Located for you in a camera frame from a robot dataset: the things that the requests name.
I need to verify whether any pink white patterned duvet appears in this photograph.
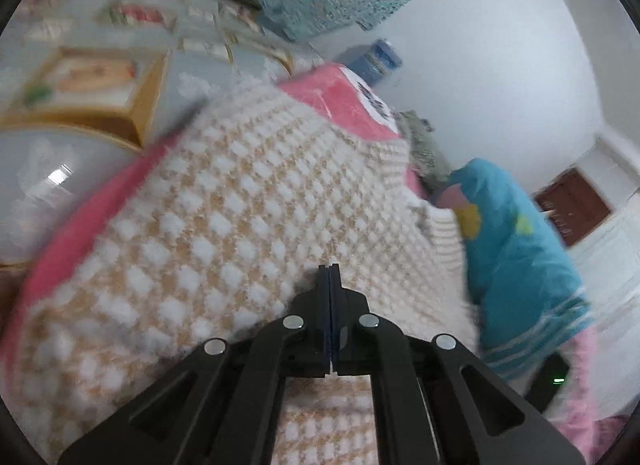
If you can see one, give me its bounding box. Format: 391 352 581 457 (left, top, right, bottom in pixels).
546 326 629 464

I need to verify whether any blue water jug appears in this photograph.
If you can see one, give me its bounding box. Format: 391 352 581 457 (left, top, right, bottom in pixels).
334 40 402 87

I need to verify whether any brown wooden door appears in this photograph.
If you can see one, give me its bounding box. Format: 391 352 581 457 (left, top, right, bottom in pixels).
535 168 612 247

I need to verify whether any beige white houndstooth knit coat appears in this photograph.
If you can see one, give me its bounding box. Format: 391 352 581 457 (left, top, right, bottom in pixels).
1 80 477 463

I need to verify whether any pink fleece bed blanket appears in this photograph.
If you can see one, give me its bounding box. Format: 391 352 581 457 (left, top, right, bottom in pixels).
1 63 399 381

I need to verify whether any grey green crumpled cloth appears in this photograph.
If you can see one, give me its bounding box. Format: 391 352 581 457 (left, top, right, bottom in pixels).
395 110 452 191

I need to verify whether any blue striped pillow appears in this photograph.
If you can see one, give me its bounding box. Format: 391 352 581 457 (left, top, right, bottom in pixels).
435 159 593 381

